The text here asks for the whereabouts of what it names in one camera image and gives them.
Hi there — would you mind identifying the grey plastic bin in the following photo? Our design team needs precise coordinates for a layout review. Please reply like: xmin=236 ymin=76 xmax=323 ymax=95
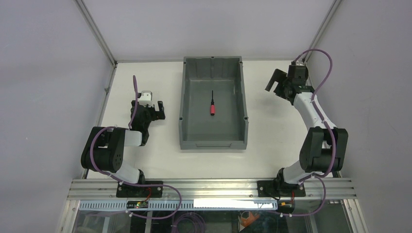
xmin=178 ymin=56 xmax=249 ymax=150

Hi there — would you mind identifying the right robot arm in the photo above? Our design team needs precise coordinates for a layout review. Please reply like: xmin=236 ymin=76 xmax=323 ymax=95
xmin=265 ymin=62 xmax=348 ymax=192

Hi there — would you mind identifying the white slotted cable duct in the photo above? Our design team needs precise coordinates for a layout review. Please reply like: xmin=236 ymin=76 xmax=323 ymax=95
xmin=79 ymin=199 xmax=277 ymax=212

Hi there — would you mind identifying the aluminium mounting rail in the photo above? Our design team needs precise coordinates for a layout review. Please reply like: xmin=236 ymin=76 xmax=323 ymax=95
xmin=67 ymin=178 xmax=357 ymax=200

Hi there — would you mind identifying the orange object under table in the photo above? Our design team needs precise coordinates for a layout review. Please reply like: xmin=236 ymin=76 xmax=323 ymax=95
xmin=239 ymin=211 xmax=260 ymax=227

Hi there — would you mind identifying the red handled screwdriver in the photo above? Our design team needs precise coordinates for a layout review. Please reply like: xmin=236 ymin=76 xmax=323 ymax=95
xmin=210 ymin=90 xmax=216 ymax=116

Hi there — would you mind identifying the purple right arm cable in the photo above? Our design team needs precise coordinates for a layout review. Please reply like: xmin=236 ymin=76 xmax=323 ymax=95
xmin=277 ymin=49 xmax=337 ymax=216

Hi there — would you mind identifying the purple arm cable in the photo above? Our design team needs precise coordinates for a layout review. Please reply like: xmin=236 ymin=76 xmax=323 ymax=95
xmin=277 ymin=49 xmax=337 ymax=216
xmin=89 ymin=75 xmax=183 ymax=220

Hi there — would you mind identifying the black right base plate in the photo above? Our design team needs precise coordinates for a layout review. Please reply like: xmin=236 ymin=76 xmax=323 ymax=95
xmin=257 ymin=180 xmax=306 ymax=198

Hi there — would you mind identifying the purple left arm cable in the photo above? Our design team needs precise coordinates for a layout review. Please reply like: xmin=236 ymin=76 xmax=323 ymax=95
xmin=89 ymin=75 xmax=183 ymax=220

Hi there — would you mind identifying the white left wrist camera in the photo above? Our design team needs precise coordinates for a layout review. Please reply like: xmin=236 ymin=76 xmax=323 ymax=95
xmin=138 ymin=91 xmax=153 ymax=107

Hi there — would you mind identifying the coiled purple cable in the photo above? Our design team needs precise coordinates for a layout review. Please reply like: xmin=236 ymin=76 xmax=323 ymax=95
xmin=171 ymin=211 xmax=206 ymax=233

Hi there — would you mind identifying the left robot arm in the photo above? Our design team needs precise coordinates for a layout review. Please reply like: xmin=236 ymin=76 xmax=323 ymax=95
xmin=81 ymin=100 xmax=166 ymax=185

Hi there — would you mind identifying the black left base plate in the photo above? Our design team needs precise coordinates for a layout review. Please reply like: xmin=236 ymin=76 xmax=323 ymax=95
xmin=116 ymin=181 xmax=163 ymax=198

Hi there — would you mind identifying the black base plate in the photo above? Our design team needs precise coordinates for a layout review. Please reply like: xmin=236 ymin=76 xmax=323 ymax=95
xmin=116 ymin=181 xmax=163 ymax=198
xmin=257 ymin=180 xmax=306 ymax=198

